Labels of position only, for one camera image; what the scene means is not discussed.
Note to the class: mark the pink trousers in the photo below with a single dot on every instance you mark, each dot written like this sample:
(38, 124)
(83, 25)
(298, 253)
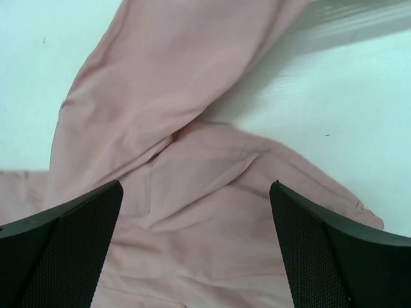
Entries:
(195, 227)

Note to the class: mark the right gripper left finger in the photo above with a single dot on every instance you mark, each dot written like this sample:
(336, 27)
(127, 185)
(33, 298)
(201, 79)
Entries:
(53, 259)

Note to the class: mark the aluminium rail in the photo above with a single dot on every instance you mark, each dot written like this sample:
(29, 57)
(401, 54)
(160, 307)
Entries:
(327, 24)

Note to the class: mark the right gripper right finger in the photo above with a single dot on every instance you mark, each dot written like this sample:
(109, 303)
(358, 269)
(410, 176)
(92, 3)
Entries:
(333, 261)

